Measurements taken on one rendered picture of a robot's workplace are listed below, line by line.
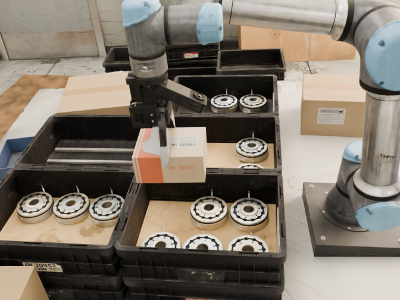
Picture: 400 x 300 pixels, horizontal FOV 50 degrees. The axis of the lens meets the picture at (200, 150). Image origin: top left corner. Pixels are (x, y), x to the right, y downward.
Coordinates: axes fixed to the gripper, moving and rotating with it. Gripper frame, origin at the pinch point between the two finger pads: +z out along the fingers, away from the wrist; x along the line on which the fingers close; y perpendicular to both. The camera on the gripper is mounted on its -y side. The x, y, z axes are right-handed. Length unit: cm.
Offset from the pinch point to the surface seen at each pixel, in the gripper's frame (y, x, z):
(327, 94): -50, -67, 24
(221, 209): -10.6, -3.9, 23.6
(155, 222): 7.9, -2.5, 26.7
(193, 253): -5.0, 17.2, 16.8
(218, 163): -9.0, -28.5, 26.8
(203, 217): -5.8, -1.4, 23.9
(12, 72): 198, -283, 108
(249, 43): -28, -288, 93
